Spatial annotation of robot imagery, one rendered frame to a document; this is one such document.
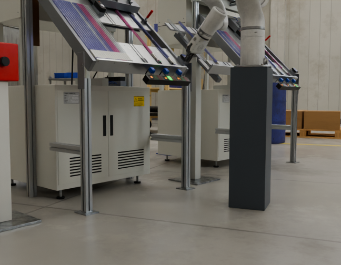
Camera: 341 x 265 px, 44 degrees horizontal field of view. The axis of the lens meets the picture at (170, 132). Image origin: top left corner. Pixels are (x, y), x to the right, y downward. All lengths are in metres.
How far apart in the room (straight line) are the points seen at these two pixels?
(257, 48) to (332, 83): 7.90
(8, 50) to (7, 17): 0.80
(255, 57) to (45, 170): 1.25
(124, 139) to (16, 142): 0.63
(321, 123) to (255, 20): 4.21
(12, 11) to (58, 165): 0.94
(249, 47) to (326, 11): 8.08
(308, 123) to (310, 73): 3.87
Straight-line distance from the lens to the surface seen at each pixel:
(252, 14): 2.15
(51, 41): 12.69
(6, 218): 2.01
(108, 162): 2.51
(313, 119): 6.25
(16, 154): 2.65
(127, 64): 2.16
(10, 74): 1.94
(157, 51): 2.49
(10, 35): 8.07
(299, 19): 10.18
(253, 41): 2.14
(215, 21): 2.26
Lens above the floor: 0.55
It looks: 5 degrees down
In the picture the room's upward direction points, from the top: straight up
